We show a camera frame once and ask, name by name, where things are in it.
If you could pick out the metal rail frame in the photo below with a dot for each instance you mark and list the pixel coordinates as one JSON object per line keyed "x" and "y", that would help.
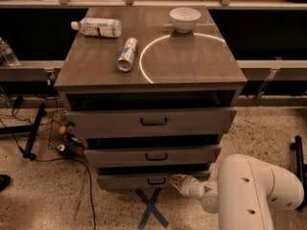
{"x": 24, "y": 19}

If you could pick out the blue tape cross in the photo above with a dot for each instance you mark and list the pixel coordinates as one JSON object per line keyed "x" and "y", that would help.
{"x": 151, "y": 209}

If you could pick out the grey top drawer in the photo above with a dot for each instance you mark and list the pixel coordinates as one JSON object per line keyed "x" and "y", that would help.
{"x": 107, "y": 115}

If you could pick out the clear plastic bottle with label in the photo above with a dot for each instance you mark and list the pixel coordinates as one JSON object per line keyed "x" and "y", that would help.
{"x": 100, "y": 27}

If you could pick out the grey drawer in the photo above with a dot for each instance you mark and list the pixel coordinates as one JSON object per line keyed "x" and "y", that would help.
{"x": 107, "y": 115}
{"x": 152, "y": 151}
{"x": 147, "y": 176}

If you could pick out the black stand leg left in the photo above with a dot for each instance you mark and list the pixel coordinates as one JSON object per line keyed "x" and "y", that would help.
{"x": 31, "y": 129}

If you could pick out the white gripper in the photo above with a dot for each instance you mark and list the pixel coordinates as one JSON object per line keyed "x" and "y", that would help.
{"x": 191, "y": 186}

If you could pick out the black shoe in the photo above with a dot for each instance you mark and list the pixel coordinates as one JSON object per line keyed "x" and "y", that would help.
{"x": 5, "y": 181}

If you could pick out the wire basket with objects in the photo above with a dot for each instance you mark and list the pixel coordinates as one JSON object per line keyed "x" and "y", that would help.
{"x": 62, "y": 139}

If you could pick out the silver drink can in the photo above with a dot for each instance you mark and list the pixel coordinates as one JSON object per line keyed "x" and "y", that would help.
{"x": 127, "y": 56}

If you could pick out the black stand leg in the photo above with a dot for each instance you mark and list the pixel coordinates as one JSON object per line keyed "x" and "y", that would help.
{"x": 31, "y": 129}
{"x": 301, "y": 167}

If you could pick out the small clear bottle at left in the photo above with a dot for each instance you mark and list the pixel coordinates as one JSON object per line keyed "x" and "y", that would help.
{"x": 7, "y": 53}

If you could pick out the white bowl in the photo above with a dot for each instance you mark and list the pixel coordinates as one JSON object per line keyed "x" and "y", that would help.
{"x": 184, "y": 19}

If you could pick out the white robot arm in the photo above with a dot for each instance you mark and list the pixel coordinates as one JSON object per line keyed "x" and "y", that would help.
{"x": 244, "y": 192}

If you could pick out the grey middle drawer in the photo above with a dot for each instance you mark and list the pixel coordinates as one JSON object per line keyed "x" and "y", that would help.
{"x": 152, "y": 151}

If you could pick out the grey drawer cabinet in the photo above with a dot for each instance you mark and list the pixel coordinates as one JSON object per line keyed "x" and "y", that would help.
{"x": 166, "y": 61}

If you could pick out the black stand leg right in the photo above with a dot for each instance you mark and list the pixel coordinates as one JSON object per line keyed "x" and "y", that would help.
{"x": 301, "y": 167}

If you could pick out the grey bottom drawer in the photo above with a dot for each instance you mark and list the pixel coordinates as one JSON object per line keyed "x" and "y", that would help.
{"x": 147, "y": 176}

